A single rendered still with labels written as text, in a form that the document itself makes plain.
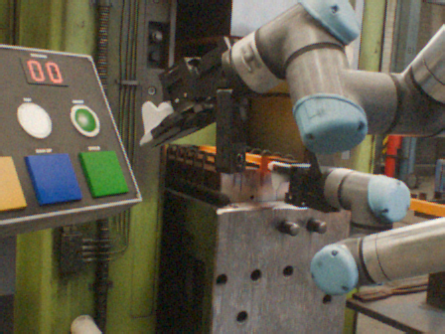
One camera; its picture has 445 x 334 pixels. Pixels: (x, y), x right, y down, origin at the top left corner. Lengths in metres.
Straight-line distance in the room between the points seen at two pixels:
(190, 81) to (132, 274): 0.67
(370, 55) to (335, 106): 1.05
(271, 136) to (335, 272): 0.84
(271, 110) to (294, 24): 0.99
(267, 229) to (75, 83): 0.52
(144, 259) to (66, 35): 0.53
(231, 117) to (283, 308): 0.67
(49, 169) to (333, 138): 0.43
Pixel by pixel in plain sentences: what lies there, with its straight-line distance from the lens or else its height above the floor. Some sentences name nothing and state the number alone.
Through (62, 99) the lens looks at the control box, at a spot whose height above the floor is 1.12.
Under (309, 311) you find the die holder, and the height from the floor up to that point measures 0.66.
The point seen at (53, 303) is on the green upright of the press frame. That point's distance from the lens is 1.31.
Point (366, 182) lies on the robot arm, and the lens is 1.02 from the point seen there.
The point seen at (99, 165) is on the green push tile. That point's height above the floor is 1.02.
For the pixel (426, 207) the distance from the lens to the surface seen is 1.41.
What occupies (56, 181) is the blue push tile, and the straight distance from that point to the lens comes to 0.87.
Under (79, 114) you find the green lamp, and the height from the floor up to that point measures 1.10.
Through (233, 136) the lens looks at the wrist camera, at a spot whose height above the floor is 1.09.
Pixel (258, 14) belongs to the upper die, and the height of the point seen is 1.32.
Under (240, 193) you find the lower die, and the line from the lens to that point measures 1.26.
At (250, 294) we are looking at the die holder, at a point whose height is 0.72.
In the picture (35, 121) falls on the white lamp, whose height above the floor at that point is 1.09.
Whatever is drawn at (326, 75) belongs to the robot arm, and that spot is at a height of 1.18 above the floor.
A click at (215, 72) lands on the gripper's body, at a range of 0.78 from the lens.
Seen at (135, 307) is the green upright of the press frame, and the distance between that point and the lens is 1.38.
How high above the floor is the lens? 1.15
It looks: 7 degrees down
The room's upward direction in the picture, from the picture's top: 4 degrees clockwise
